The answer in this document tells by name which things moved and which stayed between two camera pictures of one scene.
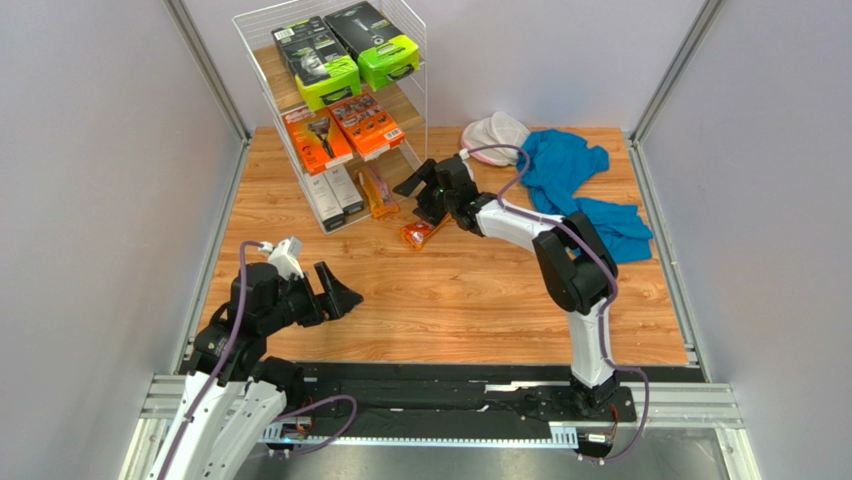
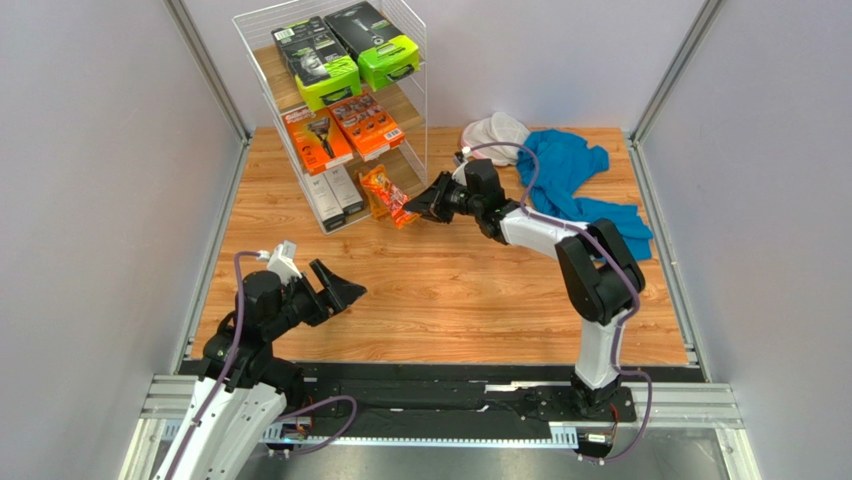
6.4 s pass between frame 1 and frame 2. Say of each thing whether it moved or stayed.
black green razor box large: stayed
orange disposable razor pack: moved
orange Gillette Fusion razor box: stayed
